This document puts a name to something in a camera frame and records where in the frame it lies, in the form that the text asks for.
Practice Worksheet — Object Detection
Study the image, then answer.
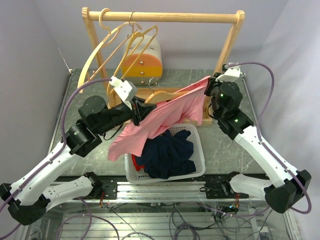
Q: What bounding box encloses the wooden hanger with pink shirt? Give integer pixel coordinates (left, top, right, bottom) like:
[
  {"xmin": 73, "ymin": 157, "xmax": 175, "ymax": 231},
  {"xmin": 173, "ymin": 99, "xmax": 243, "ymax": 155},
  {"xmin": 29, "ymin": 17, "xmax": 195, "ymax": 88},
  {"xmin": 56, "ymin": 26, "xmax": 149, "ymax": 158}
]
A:
[{"xmin": 144, "ymin": 77, "xmax": 189, "ymax": 104}]

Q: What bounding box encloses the pink t shirt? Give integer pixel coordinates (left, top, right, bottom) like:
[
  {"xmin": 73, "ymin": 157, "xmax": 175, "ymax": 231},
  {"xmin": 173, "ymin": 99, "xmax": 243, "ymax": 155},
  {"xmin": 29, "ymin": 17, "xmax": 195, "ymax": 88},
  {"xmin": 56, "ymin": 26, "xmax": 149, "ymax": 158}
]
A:
[{"xmin": 107, "ymin": 76, "xmax": 210, "ymax": 162}]

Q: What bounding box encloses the navy blue t shirt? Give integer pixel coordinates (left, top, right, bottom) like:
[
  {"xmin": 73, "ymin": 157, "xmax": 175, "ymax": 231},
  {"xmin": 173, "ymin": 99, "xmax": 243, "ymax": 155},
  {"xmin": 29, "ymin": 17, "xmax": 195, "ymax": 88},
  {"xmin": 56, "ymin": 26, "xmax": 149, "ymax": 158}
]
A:
[{"xmin": 138, "ymin": 130, "xmax": 196, "ymax": 180}]

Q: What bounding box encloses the red t shirt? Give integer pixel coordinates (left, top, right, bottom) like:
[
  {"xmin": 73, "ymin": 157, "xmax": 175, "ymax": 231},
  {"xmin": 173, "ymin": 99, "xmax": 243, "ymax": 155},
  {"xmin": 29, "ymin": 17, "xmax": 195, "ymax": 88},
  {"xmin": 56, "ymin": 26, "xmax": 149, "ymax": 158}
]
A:
[{"xmin": 131, "ymin": 154, "xmax": 145, "ymax": 172}]

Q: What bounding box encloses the yellow wooden hanger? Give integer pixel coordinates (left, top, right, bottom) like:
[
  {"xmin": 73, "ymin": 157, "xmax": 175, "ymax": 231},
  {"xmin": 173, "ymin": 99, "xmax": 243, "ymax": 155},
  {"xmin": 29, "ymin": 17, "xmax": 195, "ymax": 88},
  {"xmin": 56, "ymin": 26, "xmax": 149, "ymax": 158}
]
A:
[{"xmin": 112, "ymin": 22, "xmax": 163, "ymax": 87}]

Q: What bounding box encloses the light wooden hanger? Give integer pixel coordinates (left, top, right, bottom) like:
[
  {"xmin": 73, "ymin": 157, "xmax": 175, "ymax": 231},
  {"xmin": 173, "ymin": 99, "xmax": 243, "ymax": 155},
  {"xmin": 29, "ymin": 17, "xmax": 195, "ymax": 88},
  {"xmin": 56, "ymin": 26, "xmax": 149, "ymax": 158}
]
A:
[{"xmin": 77, "ymin": 7, "xmax": 136, "ymax": 87}]

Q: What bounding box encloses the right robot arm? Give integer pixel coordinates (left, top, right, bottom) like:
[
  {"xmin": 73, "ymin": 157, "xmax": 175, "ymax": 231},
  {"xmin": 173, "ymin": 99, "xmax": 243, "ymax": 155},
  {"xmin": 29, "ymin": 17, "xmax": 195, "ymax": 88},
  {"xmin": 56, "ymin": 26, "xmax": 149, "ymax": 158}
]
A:
[{"xmin": 204, "ymin": 74, "xmax": 312, "ymax": 214}]

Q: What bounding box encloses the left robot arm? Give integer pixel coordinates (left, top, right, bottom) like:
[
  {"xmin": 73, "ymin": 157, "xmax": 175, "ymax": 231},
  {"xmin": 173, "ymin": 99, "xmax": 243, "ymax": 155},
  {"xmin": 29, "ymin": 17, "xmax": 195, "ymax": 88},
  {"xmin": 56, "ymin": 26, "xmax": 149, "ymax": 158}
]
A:
[{"xmin": 0, "ymin": 95, "xmax": 157, "ymax": 226}]

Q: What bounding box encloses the wooden clothes rack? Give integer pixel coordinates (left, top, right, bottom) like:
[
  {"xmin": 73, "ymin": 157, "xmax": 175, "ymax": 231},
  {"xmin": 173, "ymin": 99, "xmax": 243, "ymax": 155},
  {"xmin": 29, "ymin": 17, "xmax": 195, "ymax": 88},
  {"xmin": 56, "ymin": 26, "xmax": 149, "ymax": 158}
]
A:
[{"xmin": 81, "ymin": 6, "xmax": 246, "ymax": 128}]

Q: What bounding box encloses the white orange yellow drawer unit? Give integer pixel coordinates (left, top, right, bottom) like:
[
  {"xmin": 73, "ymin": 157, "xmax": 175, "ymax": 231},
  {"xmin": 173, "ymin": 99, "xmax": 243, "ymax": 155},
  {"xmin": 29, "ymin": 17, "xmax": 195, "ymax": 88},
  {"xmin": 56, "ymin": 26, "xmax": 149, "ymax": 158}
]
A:
[{"xmin": 121, "ymin": 35, "xmax": 163, "ymax": 86}]

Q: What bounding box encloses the white plastic basket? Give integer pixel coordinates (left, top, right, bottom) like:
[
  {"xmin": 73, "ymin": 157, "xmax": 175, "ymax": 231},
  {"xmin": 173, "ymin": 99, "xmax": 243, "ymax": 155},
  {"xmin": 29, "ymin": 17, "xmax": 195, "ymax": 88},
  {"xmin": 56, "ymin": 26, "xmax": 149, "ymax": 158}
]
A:
[{"xmin": 124, "ymin": 123, "xmax": 206, "ymax": 184}]

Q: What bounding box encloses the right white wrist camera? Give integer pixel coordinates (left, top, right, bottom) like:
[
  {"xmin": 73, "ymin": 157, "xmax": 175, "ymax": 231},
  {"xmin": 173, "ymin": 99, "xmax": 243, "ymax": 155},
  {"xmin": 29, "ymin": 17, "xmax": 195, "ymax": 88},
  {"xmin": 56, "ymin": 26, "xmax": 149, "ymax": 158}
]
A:
[{"xmin": 215, "ymin": 62, "xmax": 241, "ymax": 83}]

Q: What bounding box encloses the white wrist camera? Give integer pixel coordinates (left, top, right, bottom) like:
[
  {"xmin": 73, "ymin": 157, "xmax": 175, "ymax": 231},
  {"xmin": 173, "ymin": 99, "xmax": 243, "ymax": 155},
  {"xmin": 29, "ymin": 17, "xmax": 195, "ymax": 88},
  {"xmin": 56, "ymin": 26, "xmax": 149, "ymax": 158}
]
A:
[
  {"xmin": 109, "ymin": 76, "xmax": 138, "ymax": 110},
  {"xmin": 215, "ymin": 62, "xmax": 241, "ymax": 83}
]

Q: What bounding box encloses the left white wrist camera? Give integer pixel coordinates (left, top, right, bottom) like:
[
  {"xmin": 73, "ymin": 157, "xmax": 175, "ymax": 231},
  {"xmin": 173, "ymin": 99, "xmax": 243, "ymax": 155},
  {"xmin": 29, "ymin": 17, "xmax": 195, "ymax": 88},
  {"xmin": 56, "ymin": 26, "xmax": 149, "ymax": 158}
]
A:
[{"xmin": 109, "ymin": 76, "xmax": 138, "ymax": 110}]

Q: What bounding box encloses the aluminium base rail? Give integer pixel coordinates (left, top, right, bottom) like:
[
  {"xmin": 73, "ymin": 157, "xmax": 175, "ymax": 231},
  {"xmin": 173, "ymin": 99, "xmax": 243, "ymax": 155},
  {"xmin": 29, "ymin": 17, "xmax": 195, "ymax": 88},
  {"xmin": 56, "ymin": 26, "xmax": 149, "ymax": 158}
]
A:
[{"xmin": 47, "ymin": 181, "xmax": 291, "ymax": 203}]

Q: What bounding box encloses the floor cable bundle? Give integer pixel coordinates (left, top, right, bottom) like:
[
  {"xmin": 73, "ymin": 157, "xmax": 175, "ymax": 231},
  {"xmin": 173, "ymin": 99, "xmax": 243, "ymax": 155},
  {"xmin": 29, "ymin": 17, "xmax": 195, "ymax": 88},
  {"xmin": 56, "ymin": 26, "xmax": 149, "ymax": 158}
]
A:
[{"xmin": 57, "ymin": 199, "xmax": 276, "ymax": 240}]

